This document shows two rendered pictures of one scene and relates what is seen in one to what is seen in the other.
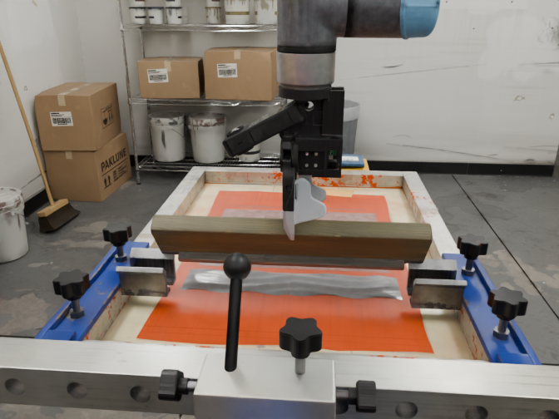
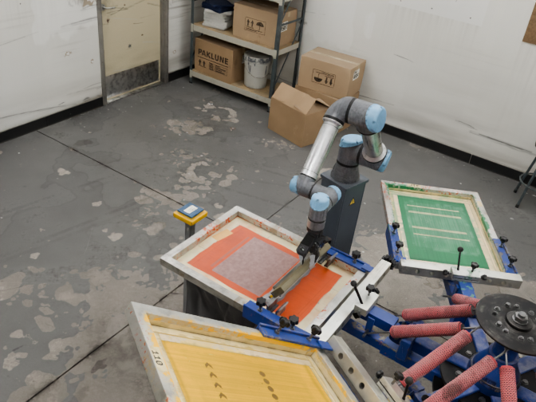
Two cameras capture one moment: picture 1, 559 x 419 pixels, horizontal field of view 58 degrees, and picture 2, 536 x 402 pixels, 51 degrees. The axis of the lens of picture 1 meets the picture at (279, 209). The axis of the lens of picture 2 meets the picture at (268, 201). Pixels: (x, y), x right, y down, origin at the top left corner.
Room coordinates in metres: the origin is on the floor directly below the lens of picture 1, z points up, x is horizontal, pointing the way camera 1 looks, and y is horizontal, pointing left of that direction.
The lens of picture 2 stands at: (0.01, 1.81, 2.66)
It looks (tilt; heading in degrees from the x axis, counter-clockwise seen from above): 33 degrees down; 296
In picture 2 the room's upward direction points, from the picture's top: 7 degrees clockwise
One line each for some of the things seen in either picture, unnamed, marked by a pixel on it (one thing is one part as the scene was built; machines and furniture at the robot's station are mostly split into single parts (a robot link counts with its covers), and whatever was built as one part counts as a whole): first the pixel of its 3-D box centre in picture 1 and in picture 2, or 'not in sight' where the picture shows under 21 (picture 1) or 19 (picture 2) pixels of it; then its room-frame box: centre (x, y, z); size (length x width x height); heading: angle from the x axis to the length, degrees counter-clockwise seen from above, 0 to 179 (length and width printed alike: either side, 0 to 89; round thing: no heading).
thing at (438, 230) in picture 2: not in sight; (449, 230); (0.21, -0.76, 1.05); 1.08 x 0.61 x 0.23; 115
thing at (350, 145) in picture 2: not in sight; (352, 148); (0.78, -0.67, 1.37); 0.13 x 0.12 x 0.14; 178
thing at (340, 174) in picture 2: not in sight; (346, 167); (0.79, -0.67, 1.25); 0.15 x 0.15 x 0.10
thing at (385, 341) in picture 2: not in sight; (344, 323); (0.44, 0.01, 0.89); 1.24 x 0.06 x 0.06; 175
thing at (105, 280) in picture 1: (103, 299); (275, 324); (0.66, 0.27, 0.97); 0.30 x 0.05 x 0.07; 175
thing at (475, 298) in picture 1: (479, 317); (338, 259); (0.61, -0.29, 0.97); 0.30 x 0.05 x 0.07; 175
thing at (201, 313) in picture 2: not in sight; (226, 321); (0.95, 0.17, 0.74); 0.46 x 0.04 x 0.42; 175
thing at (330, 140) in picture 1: (309, 130); (313, 237); (0.67, -0.04, 1.23); 0.09 x 0.08 x 0.12; 85
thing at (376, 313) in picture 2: not in sight; (376, 316); (0.32, 0.02, 1.02); 0.17 x 0.06 x 0.05; 175
